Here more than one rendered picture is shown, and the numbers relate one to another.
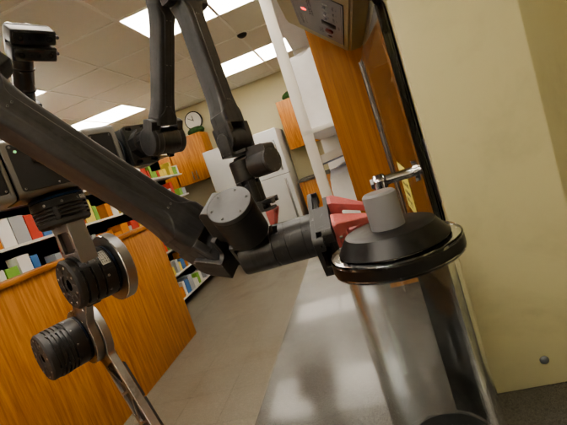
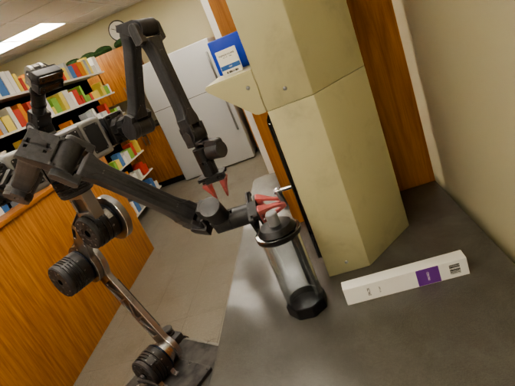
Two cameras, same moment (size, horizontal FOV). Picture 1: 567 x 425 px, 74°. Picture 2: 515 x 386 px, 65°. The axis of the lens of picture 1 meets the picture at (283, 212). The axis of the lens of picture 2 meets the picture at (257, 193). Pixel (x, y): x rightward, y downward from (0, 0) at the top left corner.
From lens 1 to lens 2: 0.63 m
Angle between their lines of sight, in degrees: 13
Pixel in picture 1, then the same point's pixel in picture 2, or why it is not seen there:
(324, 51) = not seen: hidden behind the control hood
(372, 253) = (267, 237)
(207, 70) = (172, 90)
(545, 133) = (339, 177)
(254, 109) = (182, 14)
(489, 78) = (316, 156)
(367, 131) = not seen: hidden behind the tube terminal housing
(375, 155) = not seen: hidden behind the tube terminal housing
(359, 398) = (274, 284)
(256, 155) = (211, 148)
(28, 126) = (112, 180)
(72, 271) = (90, 225)
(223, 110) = (185, 118)
